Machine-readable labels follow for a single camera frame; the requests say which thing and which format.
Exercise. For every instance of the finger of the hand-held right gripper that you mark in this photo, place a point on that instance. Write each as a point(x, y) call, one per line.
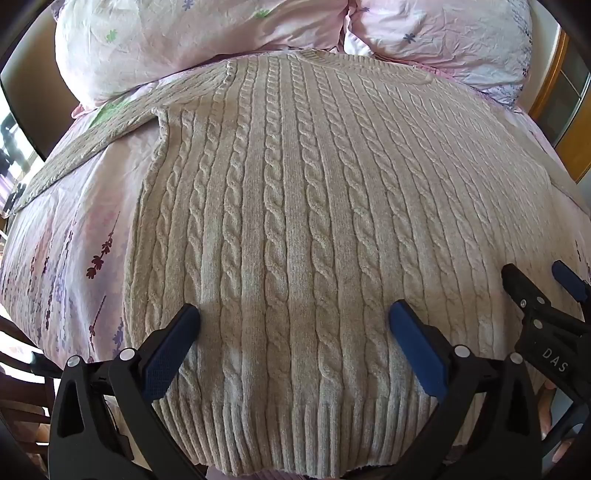
point(570, 279)
point(524, 290)

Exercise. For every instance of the pink floral pillow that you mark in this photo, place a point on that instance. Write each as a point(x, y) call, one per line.
point(443, 37)
point(184, 41)

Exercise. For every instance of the pink floral bed sheet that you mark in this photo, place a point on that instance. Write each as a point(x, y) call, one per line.
point(69, 230)

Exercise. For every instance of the dark wooden chair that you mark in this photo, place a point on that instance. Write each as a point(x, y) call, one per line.
point(23, 397)

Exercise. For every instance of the wooden cabinet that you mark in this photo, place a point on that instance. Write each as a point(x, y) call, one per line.
point(561, 92)

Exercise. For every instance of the dark headboard panel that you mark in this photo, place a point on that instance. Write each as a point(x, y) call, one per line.
point(41, 87)

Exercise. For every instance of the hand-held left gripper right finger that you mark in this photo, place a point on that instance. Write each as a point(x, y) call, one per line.
point(418, 344)

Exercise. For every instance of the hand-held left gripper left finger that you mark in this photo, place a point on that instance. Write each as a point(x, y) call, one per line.
point(170, 344)

